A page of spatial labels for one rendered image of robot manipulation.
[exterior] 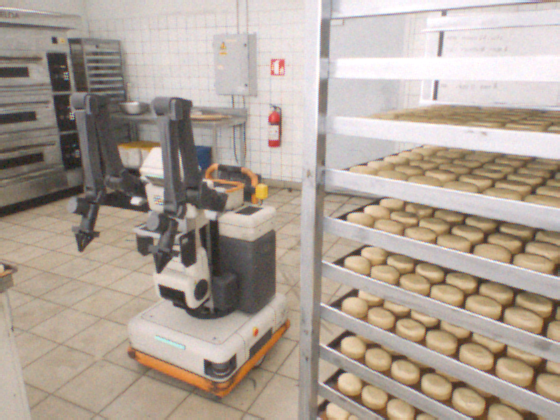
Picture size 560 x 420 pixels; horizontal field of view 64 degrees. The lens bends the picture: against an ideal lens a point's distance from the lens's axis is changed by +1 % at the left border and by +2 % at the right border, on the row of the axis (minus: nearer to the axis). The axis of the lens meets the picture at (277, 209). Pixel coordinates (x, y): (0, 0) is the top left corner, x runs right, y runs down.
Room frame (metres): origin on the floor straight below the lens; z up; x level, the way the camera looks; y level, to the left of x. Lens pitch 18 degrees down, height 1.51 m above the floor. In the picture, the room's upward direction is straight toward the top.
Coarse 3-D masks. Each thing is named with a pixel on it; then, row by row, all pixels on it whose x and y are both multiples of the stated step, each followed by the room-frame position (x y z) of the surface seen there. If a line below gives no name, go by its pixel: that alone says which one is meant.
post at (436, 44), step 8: (432, 16) 1.09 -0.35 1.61; (440, 16) 1.08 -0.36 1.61; (432, 32) 1.09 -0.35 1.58; (440, 32) 1.09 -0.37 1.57; (432, 40) 1.09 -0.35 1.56; (440, 40) 1.09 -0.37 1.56; (432, 48) 1.09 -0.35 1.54; (440, 48) 1.09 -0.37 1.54; (432, 56) 1.09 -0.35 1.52; (440, 56) 1.10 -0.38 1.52; (424, 80) 1.10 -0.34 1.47; (432, 80) 1.08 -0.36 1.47; (424, 88) 1.10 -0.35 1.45; (432, 88) 1.08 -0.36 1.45; (424, 96) 1.09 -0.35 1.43; (432, 96) 1.08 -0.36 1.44
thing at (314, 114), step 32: (320, 0) 0.74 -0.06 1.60; (320, 32) 0.74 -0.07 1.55; (320, 64) 0.75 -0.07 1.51; (320, 96) 0.75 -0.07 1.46; (320, 128) 0.75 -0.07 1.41; (320, 160) 0.75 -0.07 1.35; (320, 192) 0.75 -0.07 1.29; (320, 224) 0.76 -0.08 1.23; (320, 256) 0.76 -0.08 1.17; (320, 288) 0.76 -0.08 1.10; (320, 320) 0.76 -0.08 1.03
